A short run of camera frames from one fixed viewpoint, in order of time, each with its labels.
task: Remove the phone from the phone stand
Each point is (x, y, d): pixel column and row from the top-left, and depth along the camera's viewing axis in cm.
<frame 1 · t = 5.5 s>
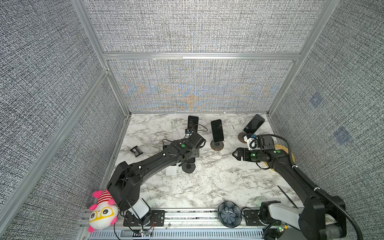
left hand: (191, 150, 85), fingers open
right hand: (239, 153, 85), fingers open
purple edged phone: (193, 123, 99), point 13 cm above the table
dark grey cased phone: (217, 129, 95), point 14 cm above the table
green edged phone far right: (254, 120, 97), point 16 cm above the table
dark grey round phone stand: (188, 167, 92), on the table

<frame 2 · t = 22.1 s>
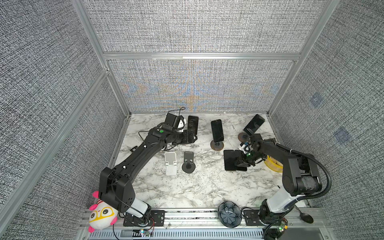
left hand: (191, 138, 80), fingers open
right hand: (237, 163, 91), fingers closed
teal edged phone: (231, 157, 95), point 3 cm above the table
the other named things where they were.

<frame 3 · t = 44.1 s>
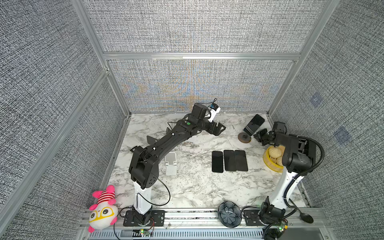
left hand: (219, 124, 82), fingers open
right hand: (254, 133, 104), fingers closed
dark grey cased phone: (245, 160, 96), on the table
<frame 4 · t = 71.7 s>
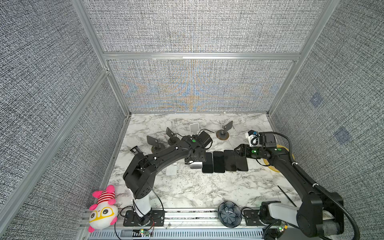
left hand: (199, 158, 85), fingers open
right hand: (239, 149, 85), fingers open
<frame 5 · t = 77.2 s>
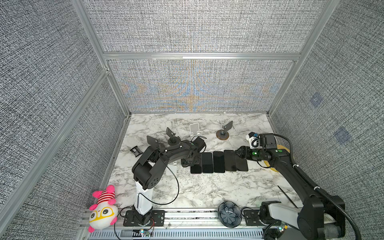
left hand: (192, 164, 93), fingers closed
right hand: (240, 151, 84), fingers open
